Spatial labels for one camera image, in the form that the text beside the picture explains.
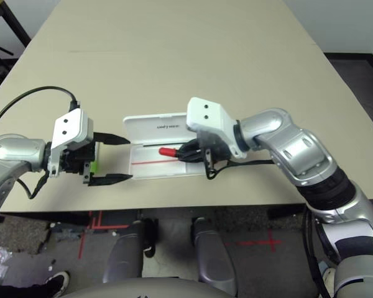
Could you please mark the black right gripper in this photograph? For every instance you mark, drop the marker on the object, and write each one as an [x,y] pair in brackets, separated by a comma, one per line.
[217,149]

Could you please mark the grey robot right leg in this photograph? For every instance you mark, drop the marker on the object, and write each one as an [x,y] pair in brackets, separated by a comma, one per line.
[211,257]

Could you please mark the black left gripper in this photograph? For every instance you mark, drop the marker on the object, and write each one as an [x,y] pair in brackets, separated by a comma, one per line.
[77,158]

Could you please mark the red and black marker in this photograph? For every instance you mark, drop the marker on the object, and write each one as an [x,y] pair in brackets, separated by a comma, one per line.
[168,152]

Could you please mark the black framed side table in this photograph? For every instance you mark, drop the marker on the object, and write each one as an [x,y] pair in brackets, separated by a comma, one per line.
[15,21]

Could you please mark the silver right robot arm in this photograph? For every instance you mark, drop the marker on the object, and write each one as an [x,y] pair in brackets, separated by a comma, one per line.
[298,142]

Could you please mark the clear plastic bag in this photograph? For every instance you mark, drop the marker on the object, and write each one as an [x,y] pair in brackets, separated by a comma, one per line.
[1,260]

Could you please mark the green and clear eraser case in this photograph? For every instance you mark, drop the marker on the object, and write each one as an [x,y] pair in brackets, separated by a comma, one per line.
[94,167]

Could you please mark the grey robot leg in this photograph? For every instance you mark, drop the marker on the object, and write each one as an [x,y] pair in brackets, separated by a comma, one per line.
[124,257]
[211,257]

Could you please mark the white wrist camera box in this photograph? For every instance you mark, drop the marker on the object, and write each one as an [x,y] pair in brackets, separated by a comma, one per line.
[205,115]
[71,124]

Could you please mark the grey robot left leg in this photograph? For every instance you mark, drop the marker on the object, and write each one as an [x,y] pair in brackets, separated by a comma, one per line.
[124,257]

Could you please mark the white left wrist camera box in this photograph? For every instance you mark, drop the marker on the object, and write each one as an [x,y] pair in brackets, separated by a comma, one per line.
[71,124]

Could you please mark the black bystander shoe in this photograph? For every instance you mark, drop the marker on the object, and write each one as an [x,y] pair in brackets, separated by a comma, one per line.
[59,281]

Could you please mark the white bystander shoe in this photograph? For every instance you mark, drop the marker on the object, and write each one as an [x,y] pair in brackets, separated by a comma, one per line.
[329,276]

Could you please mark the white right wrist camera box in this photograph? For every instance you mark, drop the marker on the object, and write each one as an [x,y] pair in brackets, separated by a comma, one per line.
[205,115]

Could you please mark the white plastic pencil case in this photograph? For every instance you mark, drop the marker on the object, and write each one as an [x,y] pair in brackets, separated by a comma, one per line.
[161,170]

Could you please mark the grey robot torso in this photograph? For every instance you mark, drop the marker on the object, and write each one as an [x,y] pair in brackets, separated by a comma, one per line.
[143,288]

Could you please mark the black tripod stand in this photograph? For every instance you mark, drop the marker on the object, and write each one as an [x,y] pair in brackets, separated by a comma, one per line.
[0,49]

